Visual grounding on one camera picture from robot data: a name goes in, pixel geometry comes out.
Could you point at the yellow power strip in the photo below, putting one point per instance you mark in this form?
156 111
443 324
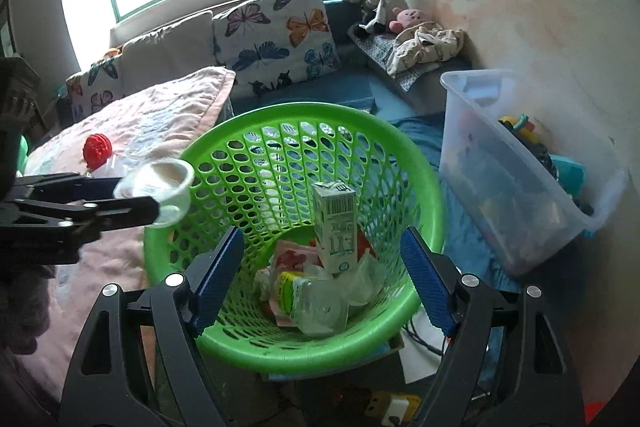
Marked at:
395 407

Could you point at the teal container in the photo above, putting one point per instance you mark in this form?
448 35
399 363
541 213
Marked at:
569 174

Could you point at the small butterfly print pillow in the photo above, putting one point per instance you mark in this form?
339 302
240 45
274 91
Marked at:
97 87

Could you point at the round clear plastic cup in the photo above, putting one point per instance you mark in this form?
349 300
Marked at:
165 177

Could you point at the clear plastic bottle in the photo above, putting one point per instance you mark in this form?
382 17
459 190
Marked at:
300 297

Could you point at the cream crumpled cloth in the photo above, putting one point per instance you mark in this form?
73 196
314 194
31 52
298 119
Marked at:
425 47

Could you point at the yellow toy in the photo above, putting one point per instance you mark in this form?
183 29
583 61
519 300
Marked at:
515 126

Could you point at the grey cushion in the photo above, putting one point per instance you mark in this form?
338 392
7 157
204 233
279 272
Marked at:
165 49

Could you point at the pink plush toy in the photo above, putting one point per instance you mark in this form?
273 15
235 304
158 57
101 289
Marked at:
407 19

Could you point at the green plastic object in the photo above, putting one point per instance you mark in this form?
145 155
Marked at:
22 152

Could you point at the orange object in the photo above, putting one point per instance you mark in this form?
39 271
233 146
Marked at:
595 414

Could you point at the clear bottle with red cap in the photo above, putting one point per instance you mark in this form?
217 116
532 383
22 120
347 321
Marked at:
97 149

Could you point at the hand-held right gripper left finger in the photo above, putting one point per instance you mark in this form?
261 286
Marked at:
217 277

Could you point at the large butterfly print pillow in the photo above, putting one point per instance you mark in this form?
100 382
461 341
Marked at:
280 32

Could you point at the clear plastic storage bin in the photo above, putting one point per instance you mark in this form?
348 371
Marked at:
500 187

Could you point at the green plastic basket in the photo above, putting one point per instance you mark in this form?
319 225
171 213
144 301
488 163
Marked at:
310 357

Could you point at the white and blue carton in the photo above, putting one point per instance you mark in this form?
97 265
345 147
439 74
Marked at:
335 227

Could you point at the grey patterned mat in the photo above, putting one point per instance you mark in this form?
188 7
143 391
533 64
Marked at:
380 49

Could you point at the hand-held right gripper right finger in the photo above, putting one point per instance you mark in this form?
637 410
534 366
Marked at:
425 279

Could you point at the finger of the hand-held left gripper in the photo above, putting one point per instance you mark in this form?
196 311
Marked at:
60 227
65 187

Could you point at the white paper sheet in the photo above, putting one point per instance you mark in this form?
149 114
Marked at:
420 362

